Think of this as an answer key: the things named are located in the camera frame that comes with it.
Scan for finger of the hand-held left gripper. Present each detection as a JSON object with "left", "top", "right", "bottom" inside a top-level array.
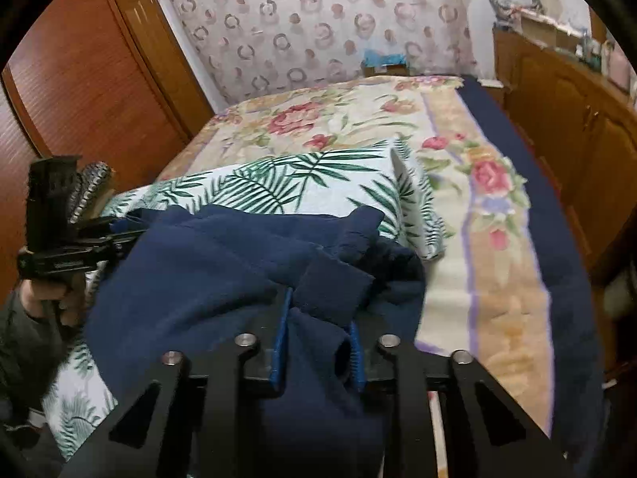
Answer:
[
  {"left": 100, "top": 238, "right": 137, "bottom": 260},
  {"left": 74, "top": 216, "right": 150, "bottom": 240}
]

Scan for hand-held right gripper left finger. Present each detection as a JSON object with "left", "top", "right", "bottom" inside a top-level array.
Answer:
[{"left": 60, "top": 286, "right": 294, "bottom": 478}]

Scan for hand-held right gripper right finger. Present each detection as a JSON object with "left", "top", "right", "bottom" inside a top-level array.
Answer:
[{"left": 348, "top": 319, "right": 573, "bottom": 478}]

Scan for navy printed t-shirt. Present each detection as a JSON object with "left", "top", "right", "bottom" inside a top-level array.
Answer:
[{"left": 84, "top": 205, "right": 429, "bottom": 478}]

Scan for person's left forearm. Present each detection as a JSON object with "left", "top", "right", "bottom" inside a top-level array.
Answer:
[{"left": 0, "top": 289, "right": 75, "bottom": 409}]

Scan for person's left hand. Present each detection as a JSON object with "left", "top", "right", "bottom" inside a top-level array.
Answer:
[{"left": 20, "top": 274, "right": 88, "bottom": 329}]

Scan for circle patterned folded quilt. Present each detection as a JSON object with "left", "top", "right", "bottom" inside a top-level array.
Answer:
[{"left": 67, "top": 161, "right": 116, "bottom": 225}]

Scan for wooden louvered wardrobe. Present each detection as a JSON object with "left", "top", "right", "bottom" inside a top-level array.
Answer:
[{"left": 0, "top": 0, "right": 215, "bottom": 304}]

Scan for navy bedsheet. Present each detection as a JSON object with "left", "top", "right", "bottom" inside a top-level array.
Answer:
[{"left": 455, "top": 77, "right": 610, "bottom": 464}]

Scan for floral blanket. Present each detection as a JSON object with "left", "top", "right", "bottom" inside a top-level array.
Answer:
[{"left": 159, "top": 76, "right": 553, "bottom": 439}]

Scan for circle patterned sheer curtain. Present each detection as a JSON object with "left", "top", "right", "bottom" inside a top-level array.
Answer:
[{"left": 164, "top": 0, "right": 479, "bottom": 105}]

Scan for small cardboard box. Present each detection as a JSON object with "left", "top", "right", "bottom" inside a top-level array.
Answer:
[{"left": 362, "top": 62, "right": 411, "bottom": 78}]

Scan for wooden sideboard cabinet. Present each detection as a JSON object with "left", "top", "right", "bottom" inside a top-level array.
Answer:
[{"left": 492, "top": 27, "right": 637, "bottom": 284}]

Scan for open cardboard box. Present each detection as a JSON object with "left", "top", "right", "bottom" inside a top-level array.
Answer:
[{"left": 520, "top": 12, "right": 580, "bottom": 51}]

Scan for pink bottle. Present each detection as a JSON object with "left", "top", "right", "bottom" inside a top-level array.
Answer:
[{"left": 610, "top": 45, "right": 633, "bottom": 90}]

